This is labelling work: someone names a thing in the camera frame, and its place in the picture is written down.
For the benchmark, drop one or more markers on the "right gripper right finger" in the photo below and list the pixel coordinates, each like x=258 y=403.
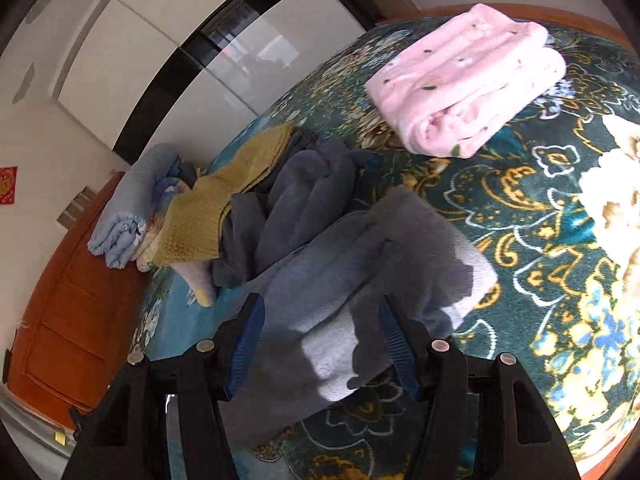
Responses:
x=481 y=413

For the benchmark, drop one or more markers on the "wooden headboard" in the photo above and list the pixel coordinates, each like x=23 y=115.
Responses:
x=77 y=327

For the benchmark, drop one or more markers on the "grey-blue knit sweater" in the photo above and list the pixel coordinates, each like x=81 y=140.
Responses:
x=321 y=339

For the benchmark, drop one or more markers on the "light blue folded quilt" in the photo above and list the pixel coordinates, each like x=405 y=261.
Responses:
x=127 y=215

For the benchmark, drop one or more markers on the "dark grey garment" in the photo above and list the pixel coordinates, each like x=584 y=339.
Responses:
x=310 y=187

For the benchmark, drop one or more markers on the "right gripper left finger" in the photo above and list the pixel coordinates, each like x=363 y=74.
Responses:
x=125 y=436

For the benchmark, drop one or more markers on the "pink folded blanket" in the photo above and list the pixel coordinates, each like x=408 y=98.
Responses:
x=447 y=94

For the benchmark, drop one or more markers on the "wooden bed frame edge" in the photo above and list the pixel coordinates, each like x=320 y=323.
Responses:
x=528 y=12

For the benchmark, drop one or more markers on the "white glossy wardrobe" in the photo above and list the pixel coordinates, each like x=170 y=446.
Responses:
x=194 y=73

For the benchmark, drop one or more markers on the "floral folded quilt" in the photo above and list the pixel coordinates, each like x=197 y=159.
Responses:
x=150 y=239

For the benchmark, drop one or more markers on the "mustard yellow knit sweater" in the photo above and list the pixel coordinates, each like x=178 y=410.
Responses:
x=193 y=223

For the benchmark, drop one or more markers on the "red fu wall decoration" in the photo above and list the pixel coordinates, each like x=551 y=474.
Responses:
x=7 y=185

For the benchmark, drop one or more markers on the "wall switch panel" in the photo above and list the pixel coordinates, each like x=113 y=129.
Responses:
x=76 y=208

